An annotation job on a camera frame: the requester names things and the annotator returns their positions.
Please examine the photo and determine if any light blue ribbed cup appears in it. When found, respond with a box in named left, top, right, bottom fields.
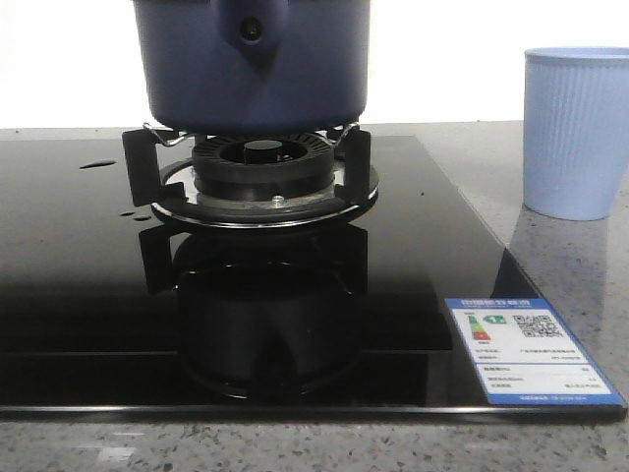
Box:
left=523, top=46, right=628, bottom=221

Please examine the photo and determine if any black pot support grate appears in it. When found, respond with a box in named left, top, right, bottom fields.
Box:
left=123, top=123, right=378, bottom=230

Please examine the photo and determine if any dark blue cooking pot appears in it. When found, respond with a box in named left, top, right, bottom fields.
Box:
left=133, top=0, right=371, bottom=135

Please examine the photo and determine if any black gas burner head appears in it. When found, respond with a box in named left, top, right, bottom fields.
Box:
left=192, top=134, right=334, bottom=202

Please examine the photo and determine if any black glass gas cooktop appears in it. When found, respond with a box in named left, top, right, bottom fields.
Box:
left=1, top=136, right=627, bottom=423

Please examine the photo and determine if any blue energy label sticker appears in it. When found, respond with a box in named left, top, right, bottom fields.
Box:
left=446, top=298, right=626, bottom=408

